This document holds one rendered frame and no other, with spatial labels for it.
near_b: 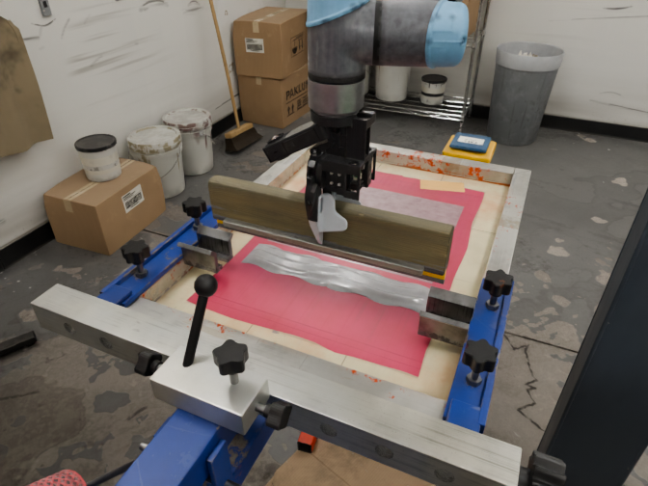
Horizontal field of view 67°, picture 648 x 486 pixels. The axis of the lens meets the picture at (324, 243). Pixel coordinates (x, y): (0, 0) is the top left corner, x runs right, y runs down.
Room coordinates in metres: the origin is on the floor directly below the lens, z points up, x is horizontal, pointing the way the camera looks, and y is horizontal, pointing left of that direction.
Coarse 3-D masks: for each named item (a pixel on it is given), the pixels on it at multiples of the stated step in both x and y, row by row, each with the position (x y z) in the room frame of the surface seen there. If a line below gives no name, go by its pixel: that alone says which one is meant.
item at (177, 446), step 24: (168, 432) 0.33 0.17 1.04; (192, 432) 0.33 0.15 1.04; (216, 432) 0.33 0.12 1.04; (144, 456) 0.30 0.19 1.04; (168, 456) 0.30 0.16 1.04; (192, 456) 0.30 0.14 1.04; (120, 480) 0.27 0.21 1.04; (144, 480) 0.27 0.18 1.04; (168, 480) 0.27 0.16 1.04; (192, 480) 0.29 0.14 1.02
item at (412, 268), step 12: (240, 228) 0.70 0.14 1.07; (252, 228) 0.69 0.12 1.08; (264, 228) 0.69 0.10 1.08; (288, 240) 0.66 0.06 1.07; (300, 240) 0.65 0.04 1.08; (312, 240) 0.65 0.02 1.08; (336, 252) 0.62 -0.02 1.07; (348, 252) 0.62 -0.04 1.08; (360, 252) 0.62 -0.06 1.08; (384, 264) 0.59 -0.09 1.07; (396, 264) 0.58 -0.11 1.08; (408, 264) 0.58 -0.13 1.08
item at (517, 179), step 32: (288, 160) 1.13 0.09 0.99; (384, 160) 1.19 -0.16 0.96; (416, 160) 1.16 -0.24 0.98; (448, 160) 1.13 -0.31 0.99; (512, 192) 0.97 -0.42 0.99; (512, 224) 0.84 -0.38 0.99; (160, 288) 0.66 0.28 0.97; (192, 320) 0.56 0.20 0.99; (256, 352) 0.49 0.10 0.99; (288, 352) 0.49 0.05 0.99; (352, 384) 0.44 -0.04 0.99; (384, 384) 0.44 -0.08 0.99
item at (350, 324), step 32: (416, 192) 1.03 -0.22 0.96; (448, 192) 1.03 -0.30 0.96; (480, 192) 1.03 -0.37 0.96; (448, 288) 0.68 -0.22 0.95; (320, 320) 0.60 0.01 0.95; (352, 320) 0.60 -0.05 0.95; (384, 320) 0.60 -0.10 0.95; (416, 320) 0.60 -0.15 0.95; (352, 352) 0.53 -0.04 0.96; (384, 352) 0.53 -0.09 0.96; (416, 352) 0.53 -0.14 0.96
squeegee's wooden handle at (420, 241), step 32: (224, 192) 0.72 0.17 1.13; (256, 192) 0.70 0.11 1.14; (288, 192) 0.69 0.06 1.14; (256, 224) 0.70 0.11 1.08; (288, 224) 0.67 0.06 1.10; (352, 224) 0.63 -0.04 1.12; (384, 224) 0.61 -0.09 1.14; (416, 224) 0.59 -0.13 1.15; (448, 224) 0.59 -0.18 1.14; (416, 256) 0.59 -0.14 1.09; (448, 256) 0.59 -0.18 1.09
